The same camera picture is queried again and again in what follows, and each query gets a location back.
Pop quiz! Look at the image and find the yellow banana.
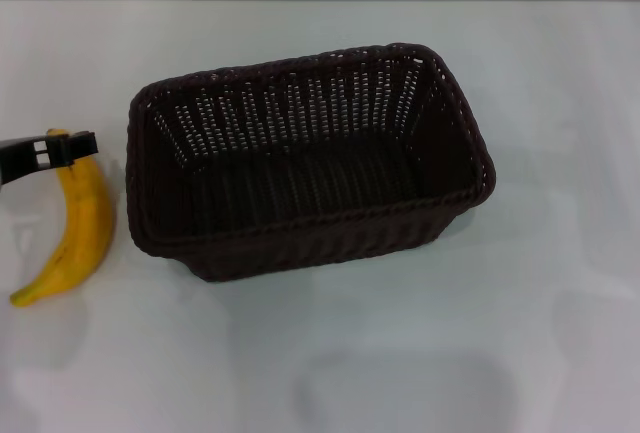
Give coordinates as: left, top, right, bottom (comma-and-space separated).
9, 127, 117, 308

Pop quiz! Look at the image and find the dark brown woven basket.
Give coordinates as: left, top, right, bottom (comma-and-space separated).
127, 42, 498, 284

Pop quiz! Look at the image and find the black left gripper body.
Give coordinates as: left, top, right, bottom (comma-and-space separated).
0, 136, 37, 185

